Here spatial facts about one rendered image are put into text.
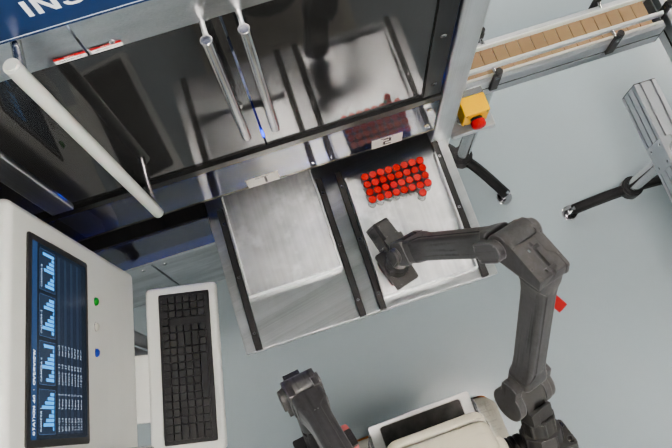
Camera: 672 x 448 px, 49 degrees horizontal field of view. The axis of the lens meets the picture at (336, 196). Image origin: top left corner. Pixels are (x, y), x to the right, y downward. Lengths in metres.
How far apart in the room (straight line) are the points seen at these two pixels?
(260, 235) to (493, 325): 1.18
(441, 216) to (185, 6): 1.08
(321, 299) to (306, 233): 0.19
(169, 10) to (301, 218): 0.98
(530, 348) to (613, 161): 1.78
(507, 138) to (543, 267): 1.80
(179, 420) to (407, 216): 0.81
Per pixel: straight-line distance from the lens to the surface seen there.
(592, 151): 3.14
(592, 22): 2.28
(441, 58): 1.61
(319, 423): 1.37
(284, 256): 1.99
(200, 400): 2.04
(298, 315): 1.96
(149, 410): 2.10
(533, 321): 1.41
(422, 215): 2.02
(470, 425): 1.50
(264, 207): 2.04
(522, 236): 1.34
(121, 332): 2.01
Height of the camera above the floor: 2.82
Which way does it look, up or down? 73 degrees down
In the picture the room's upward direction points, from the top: 8 degrees counter-clockwise
